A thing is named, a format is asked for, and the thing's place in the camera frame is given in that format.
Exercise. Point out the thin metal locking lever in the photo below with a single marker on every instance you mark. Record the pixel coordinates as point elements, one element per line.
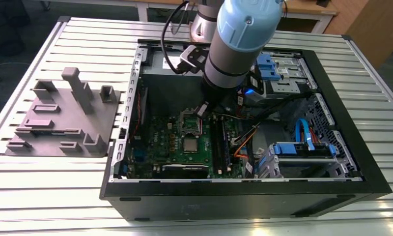
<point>202,126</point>

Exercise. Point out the silver CPU green edge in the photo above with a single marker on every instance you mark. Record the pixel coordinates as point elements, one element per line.
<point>191,145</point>

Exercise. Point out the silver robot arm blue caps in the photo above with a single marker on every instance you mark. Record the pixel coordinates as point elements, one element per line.
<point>230,64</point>

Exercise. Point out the CPU socket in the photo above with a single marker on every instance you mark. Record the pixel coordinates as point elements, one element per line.
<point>191,152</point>

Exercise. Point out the grey power supply unit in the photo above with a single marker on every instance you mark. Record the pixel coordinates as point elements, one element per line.
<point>170,88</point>

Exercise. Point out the blue drive carrier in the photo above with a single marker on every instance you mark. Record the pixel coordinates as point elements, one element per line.
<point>270,73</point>

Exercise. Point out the white power plug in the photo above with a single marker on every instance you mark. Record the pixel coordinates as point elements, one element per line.
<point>235,141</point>

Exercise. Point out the black RAM slot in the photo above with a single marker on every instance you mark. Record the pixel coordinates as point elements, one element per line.
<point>225,145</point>
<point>217,145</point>

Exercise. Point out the silver optical drive cage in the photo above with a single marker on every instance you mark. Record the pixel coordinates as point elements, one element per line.
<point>289,88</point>

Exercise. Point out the green motherboard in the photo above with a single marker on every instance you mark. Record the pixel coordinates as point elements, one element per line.
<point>165,137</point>

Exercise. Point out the hard disk in blue carrier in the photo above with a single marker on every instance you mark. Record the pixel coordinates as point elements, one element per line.
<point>286,148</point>

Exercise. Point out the black graphics card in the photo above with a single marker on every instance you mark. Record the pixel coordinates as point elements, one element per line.
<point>183,172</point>

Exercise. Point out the silver disk bay cage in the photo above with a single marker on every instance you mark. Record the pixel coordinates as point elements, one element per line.
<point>309,161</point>

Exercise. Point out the black PC case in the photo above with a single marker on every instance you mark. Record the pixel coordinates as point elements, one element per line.
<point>237,199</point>

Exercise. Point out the blue VGA port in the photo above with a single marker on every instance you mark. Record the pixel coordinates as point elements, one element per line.
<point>125,170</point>

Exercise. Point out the grey parts rack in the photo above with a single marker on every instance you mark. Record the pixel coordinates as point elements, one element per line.
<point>75,127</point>

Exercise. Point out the wooden cabinet panel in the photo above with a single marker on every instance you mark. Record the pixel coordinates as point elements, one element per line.
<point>374,24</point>

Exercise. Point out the wrist camera blue light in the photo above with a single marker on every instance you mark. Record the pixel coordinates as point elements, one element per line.
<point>258,96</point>

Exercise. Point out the wooden desk white frame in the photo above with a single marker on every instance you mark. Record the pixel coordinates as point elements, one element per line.
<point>311,8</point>

